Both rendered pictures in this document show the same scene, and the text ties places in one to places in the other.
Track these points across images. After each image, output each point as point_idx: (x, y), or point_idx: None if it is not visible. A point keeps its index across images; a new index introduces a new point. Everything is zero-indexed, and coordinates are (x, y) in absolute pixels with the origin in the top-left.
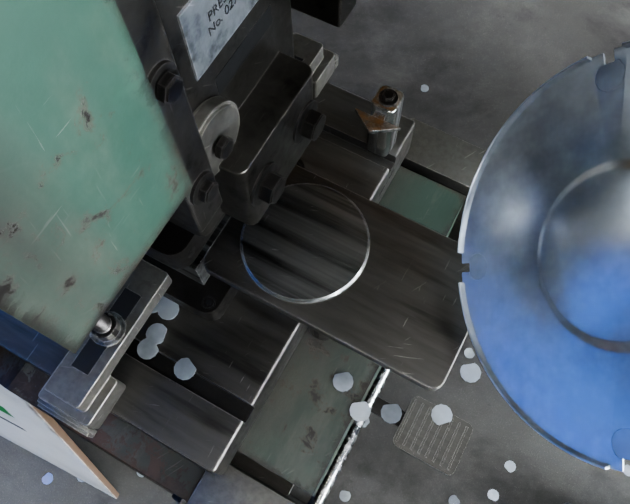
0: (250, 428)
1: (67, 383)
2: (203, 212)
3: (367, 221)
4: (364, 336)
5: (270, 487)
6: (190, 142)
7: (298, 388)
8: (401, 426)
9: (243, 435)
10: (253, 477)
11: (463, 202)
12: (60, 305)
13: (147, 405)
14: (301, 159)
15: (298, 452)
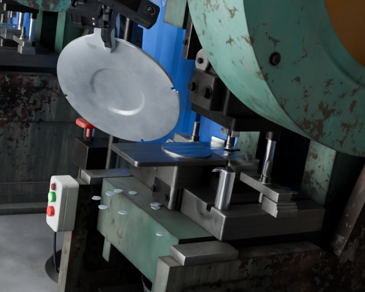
0: (138, 179)
1: (183, 134)
2: (183, 51)
3: (181, 157)
4: (142, 144)
5: (108, 272)
6: (189, 26)
7: (141, 188)
8: None
9: (137, 172)
10: (117, 270)
11: (176, 237)
12: (167, 8)
13: None
14: (232, 196)
15: (119, 181)
